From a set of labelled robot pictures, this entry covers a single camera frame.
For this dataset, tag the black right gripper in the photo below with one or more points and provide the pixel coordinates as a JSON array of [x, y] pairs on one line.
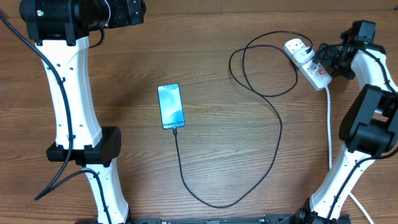
[[329, 53]]

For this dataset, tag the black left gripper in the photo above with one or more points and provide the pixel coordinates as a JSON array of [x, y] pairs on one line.
[[124, 18]]

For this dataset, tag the Samsung Galaxy smartphone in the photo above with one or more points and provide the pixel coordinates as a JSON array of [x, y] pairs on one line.
[[171, 109]]

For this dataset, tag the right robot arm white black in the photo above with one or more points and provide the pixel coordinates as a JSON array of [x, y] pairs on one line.
[[369, 129]]

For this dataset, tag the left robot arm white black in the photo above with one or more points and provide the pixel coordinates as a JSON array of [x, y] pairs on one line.
[[58, 32]]

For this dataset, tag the white charger plug adapter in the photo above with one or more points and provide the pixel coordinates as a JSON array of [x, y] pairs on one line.
[[303, 55]]

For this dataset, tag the white power strip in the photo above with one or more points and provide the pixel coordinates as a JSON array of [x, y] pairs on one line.
[[316, 75]]

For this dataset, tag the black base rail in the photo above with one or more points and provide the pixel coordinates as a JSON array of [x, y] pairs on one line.
[[267, 219]]

